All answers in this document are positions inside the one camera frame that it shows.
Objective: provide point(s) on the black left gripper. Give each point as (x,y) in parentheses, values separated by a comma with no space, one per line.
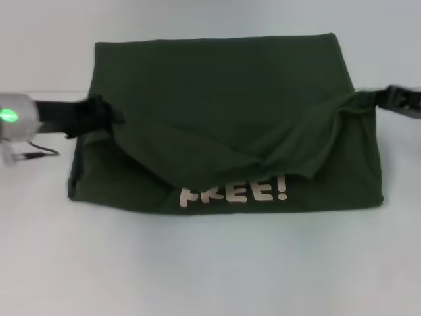
(59,115)

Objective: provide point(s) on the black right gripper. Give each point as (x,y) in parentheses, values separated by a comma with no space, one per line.
(404,98)

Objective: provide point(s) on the dark green t-shirt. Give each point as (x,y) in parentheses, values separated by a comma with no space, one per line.
(213,115)

